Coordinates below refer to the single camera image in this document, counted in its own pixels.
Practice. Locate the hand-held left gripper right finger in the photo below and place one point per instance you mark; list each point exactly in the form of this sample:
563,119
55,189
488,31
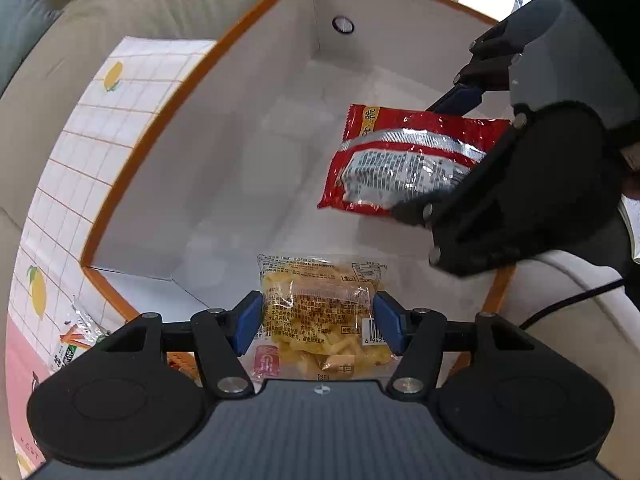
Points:
389,321

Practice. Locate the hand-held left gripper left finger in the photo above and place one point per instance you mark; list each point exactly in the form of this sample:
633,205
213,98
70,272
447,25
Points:
247,322

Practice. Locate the beige sofa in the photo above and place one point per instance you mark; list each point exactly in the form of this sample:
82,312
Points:
150,5

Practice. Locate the blue pillow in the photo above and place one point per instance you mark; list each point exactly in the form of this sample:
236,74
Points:
25,25

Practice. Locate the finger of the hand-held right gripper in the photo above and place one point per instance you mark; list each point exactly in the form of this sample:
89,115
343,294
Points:
462,96
475,175

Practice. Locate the checked lemon print tablecloth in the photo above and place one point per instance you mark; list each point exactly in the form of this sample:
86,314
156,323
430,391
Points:
75,160

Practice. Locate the green snack packet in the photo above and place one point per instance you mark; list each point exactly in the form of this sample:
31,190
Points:
80,332

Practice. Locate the red snack packet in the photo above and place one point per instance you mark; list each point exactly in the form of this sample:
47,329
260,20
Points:
400,125

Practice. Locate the clear packet of yellow chips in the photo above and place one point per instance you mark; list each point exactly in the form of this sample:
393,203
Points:
315,305

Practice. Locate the white box with orange rim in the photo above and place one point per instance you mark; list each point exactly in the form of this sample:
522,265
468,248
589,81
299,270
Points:
250,160

